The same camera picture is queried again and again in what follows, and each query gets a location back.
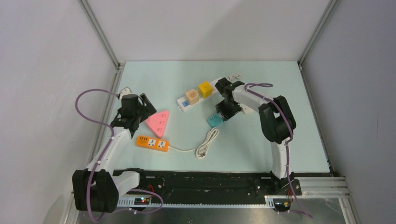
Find white multicolour power strip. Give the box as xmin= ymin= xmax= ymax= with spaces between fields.
xmin=177 ymin=77 xmax=223 ymax=112

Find beige cube socket adapter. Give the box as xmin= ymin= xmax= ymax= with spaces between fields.
xmin=185 ymin=89 xmax=199 ymax=105

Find right circuit board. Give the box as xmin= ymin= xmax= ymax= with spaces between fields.
xmin=274 ymin=201 xmax=291 ymax=213

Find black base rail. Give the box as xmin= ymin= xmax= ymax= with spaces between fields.
xmin=129 ymin=168 xmax=302 ymax=205

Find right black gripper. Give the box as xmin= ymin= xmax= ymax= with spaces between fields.
xmin=217 ymin=100 xmax=244 ymax=122

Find left circuit board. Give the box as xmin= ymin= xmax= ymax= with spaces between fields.
xmin=133 ymin=196 xmax=151 ymax=206

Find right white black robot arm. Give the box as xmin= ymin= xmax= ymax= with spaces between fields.
xmin=207 ymin=78 xmax=297 ymax=195

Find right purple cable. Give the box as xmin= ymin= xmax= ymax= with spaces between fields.
xmin=244 ymin=83 xmax=313 ymax=218

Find pink triangular power socket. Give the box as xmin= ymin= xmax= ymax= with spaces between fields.
xmin=145 ymin=110 xmax=170 ymax=138

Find circuit board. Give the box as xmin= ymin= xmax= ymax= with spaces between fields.
xmin=133 ymin=196 xmax=151 ymax=206
xmin=274 ymin=201 xmax=291 ymax=213

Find light green table mat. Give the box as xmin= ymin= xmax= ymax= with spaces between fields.
xmin=115 ymin=61 xmax=330 ymax=173

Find teal power strip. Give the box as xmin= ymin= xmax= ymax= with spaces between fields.
xmin=207 ymin=112 xmax=224 ymax=128

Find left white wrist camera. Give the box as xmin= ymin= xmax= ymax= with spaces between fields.
xmin=117 ymin=87 xmax=132 ymax=100

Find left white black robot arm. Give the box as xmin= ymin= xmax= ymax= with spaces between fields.
xmin=72 ymin=93 xmax=157 ymax=213

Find left aluminium frame post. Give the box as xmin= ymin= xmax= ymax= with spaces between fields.
xmin=78 ymin=0 xmax=120 ymax=69

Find yellow cube socket adapter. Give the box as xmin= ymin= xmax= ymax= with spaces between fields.
xmin=198 ymin=81 xmax=213 ymax=98

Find small white plug adapter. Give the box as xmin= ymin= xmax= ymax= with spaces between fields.
xmin=241 ymin=105 xmax=254 ymax=114

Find orange strip white cord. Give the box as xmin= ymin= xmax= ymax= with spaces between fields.
xmin=168 ymin=126 xmax=219 ymax=160

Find aluminium frame post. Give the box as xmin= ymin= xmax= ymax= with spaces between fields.
xmin=298 ymin=0 xmax=340 ymax=66
xmin=78 ymin=0 xmax=120 ymax=69

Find orange power strip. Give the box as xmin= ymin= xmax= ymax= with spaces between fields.
xmin=135 ymin=135 xmax=169 ymax=152

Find right aluminium frame post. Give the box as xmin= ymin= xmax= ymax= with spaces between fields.
xmin=298 ymin=0 xmax=340 ymax=66

